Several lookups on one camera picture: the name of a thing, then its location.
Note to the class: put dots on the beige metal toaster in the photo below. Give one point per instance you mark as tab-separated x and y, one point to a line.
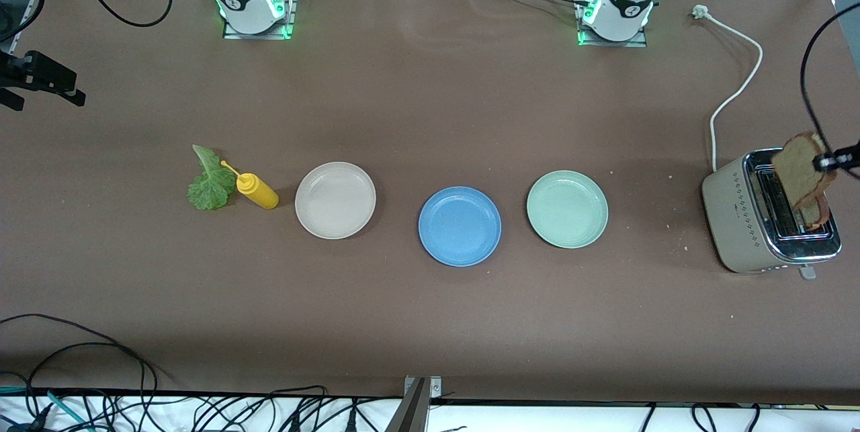
736	217

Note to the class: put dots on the blue round plate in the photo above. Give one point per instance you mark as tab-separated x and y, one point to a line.
459	226

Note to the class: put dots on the yellow squeeze bottle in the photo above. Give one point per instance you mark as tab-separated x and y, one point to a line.
259	191

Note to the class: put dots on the grey metal table bracket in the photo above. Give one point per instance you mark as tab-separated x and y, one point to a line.
413	412

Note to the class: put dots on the green round plate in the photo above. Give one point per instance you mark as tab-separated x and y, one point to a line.
568	209

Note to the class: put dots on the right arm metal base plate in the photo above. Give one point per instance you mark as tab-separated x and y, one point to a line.
255	36

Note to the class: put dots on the green lettuce leaf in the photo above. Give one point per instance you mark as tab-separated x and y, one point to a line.
211	190

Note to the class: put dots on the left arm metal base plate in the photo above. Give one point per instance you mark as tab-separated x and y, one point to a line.
615	44

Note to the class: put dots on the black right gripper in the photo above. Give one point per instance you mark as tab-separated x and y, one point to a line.
32	72

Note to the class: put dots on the brown bread slice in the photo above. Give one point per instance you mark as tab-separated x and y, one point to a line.
818	217
796	170

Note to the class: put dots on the beige round plate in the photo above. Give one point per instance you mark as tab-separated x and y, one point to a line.
336	201

